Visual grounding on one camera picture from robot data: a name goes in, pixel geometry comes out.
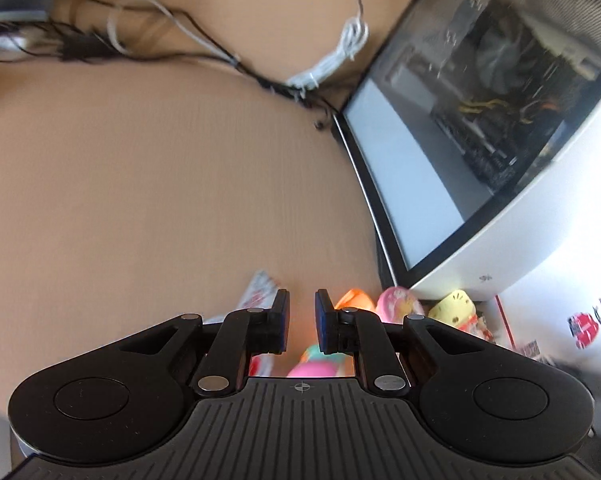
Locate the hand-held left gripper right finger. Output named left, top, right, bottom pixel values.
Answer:
left=314, top=288, right=486, bottom=395

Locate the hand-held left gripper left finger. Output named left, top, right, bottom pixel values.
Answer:
left=118, top=288, right=292, bottom=395

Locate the white snack bag with label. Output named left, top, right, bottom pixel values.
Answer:
left=237, top=269, right=282, bottom=312

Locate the orange pumpkin toy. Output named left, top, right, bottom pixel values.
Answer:
left=333, top=287, right=379, bottom=314

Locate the pink and green squishy toy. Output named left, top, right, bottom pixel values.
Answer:
left=286, top=344, right=357, bottom=379

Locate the pink round toy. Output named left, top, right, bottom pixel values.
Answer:
left=376, top=287, right=423, bottom=323

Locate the yellow squishy toy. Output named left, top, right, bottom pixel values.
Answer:
left=427, top=288, right=482, bottom=332

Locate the white computer case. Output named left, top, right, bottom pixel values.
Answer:
left=330, top=0, right=601, bottom=302

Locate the black power adapter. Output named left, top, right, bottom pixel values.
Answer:
left=59, top=34, right=117, bottom=62

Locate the black cable bundle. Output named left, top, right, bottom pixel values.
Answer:
left=0, top=0, right=342, bottom=132

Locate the white cable bundle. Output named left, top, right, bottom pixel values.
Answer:
left=285, top=0, right=371, bottom=89

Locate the grey looped cable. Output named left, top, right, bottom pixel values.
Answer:
left=107, top=0, right=242, bottom=67

